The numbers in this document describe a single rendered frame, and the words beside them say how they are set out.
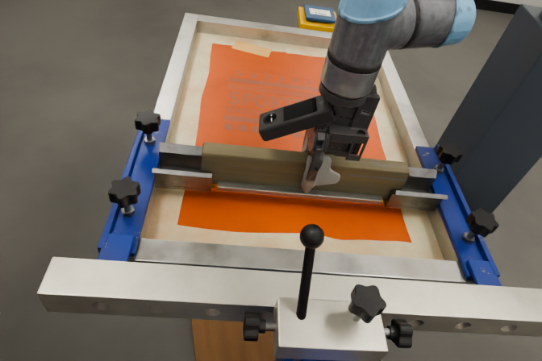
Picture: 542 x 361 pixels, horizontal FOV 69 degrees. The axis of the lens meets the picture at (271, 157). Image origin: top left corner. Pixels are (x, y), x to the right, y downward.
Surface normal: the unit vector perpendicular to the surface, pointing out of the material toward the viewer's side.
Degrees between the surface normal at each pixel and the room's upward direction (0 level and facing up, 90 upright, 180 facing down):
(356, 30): 90
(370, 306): 0
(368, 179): 90
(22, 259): 0
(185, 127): 0
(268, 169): 90
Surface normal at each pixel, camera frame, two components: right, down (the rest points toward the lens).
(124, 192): 0.15, -0.70
